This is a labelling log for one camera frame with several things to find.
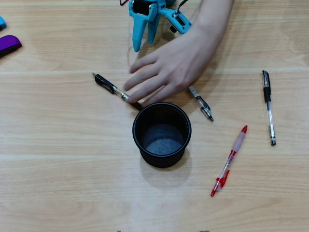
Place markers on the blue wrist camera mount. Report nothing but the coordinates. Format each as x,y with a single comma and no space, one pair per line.
181,21

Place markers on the black mesh pen holder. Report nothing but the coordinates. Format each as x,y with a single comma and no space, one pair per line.
161,145

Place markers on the black capped gel pen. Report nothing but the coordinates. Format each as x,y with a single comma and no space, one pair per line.
266,91

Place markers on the black retractable gel pen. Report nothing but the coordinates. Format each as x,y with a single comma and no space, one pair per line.
106,83

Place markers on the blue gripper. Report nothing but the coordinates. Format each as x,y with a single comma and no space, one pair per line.
139,18

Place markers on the light blue plastic object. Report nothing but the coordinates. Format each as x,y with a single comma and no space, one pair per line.
2,23

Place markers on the person's bare hand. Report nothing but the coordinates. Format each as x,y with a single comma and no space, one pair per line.
178,65

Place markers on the red retractable pen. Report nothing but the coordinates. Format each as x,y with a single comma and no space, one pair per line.
233,154

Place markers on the purple stapler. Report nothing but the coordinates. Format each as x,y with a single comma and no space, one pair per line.
9,43

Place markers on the person's bare forearm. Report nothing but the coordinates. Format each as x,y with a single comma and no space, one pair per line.
212,19

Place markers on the clear retractable pen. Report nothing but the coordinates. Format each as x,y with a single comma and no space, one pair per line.
201,105

